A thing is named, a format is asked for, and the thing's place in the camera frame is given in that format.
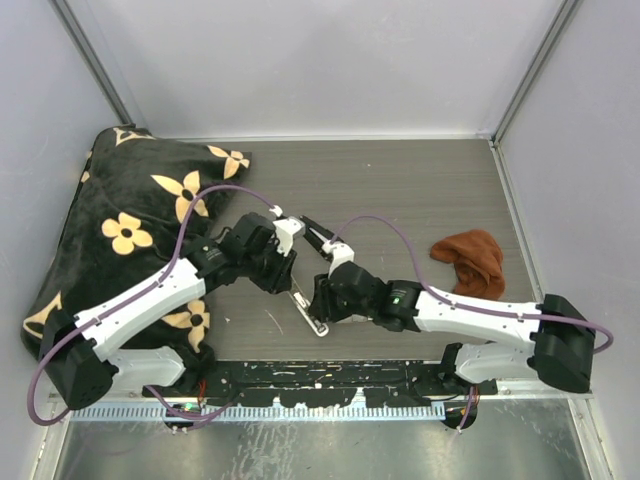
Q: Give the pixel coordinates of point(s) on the black floral cushion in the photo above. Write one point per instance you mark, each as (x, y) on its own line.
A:
(135, 193)

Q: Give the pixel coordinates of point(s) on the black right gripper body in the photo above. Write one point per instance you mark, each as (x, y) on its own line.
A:
(334, 306)

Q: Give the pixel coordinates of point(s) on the black stapler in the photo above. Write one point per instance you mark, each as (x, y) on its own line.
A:
(317, 235)

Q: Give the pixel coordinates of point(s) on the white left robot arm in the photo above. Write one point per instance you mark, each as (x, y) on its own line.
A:
(84, 355)

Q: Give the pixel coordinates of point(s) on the orange brown cloth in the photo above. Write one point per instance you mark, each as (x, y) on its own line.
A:
(477, 261)

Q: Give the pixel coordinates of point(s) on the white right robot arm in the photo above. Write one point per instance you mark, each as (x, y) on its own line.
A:
(512, 340)

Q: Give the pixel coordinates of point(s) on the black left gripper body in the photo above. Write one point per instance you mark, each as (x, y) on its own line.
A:
(267, 270)

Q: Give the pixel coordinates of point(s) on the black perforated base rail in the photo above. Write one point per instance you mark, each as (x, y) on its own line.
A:
(314, 384)

